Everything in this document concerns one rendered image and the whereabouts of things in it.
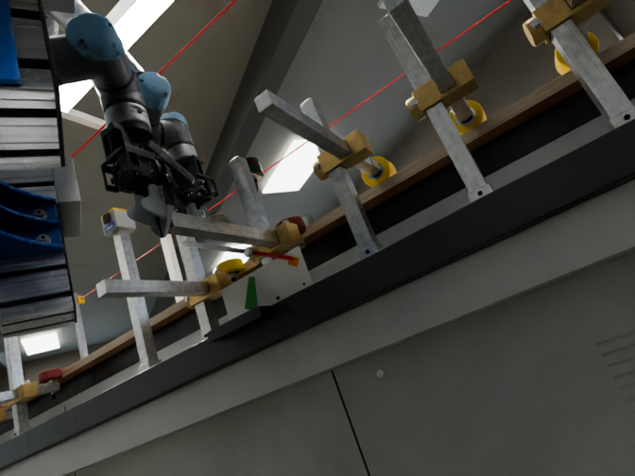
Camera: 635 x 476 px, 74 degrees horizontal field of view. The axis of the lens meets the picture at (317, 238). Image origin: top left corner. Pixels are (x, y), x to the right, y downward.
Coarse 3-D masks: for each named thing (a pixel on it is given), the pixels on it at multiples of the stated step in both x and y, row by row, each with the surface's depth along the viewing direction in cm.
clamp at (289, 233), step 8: (288, 224) 101; (296, 224) 105; (280, 232) 101; (288, 232) 100; (296, 232) 103; (280, 240) 101; (288, 240) 100; (296, 240) 101; (256, 248) 104; (264, 248) 103; (272, 248) 102; (280, 248) 102; (288, 248) 104; (256, 256) 104; (264, 256) 103
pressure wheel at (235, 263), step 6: (234, 258) 123; (222, 264) 121; (228, 264) 121; (234, 264) 122; (240, 264) 123; (222, 270) 121; (228, 270) 121; (234, 270) 122; (240, 270) 124; (234, 276) 123
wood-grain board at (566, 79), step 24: (624, 48) 84; (528, 96) 92; (552, 96) 90; (504, 120) 94; (480, 144) 101; (408, 168) 104; (432, 168) 104; (384, 192) 107; (336, 216) 113; (312, 240) 122; (168, 312) 142; (120, 336) 153; (96, 360) 162
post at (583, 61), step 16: (528, 0) 79; (544, 0) 77; (560, 32) 75; (576, 32) 74; (560, 48) 76; (576, 48) 74; (576, 64) 74; (592, 64) 72; (592, 80) 72; (608, 80) 71; (592, 96) 73; (608, 96) 71; (624, 96) 70; (608, 112) 71
